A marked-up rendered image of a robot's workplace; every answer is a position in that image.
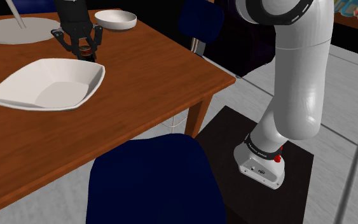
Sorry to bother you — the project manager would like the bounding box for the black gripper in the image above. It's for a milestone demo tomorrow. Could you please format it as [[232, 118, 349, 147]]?
[[50, 0, 104, 60]]

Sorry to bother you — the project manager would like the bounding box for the small dark red-capped bottle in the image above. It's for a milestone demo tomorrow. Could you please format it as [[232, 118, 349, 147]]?
[[77, 45, 96, 62]]

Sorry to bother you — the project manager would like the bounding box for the white round bowl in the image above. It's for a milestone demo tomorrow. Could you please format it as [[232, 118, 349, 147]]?
[[94, 10, 137, 32]]

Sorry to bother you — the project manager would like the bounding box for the white square bowl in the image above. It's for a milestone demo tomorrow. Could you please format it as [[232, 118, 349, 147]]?
[[0, 57, 106, 112]]

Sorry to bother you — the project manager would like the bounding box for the brown wooden table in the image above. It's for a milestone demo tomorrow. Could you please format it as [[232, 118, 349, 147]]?
[[0, 8, 237, 220]]

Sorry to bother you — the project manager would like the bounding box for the dark blue chair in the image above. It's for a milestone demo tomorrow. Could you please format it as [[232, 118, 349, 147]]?
[[85, 133, 228, 224], [177, 0, 225, 57]]

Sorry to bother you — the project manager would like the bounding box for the dark robot stand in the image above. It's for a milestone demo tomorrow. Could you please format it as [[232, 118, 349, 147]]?
[[195, 105, 315, 224]]

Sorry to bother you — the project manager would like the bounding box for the wooden shelf with books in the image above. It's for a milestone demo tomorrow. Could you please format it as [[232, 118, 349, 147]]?
[[332, 0, 358, 36]]

